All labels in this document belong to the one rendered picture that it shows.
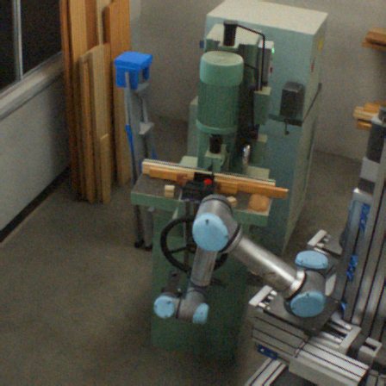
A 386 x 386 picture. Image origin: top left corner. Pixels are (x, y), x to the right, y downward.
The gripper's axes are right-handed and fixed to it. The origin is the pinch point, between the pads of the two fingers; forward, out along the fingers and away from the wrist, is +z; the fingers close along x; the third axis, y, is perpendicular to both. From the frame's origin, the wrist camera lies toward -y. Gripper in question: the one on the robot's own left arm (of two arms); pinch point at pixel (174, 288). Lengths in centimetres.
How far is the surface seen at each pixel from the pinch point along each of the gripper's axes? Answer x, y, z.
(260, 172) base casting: 26, -53, 66
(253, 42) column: 12, -107, 17
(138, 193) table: -24.6, -33.7, 20.5
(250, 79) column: 13, -92, 23
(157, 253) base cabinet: -13.1, -8.0, 35.0
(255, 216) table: 26.6, -33.9, 16.6
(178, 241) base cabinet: -4.1, -15.9, 29.6
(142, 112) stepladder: -45, -75, 111
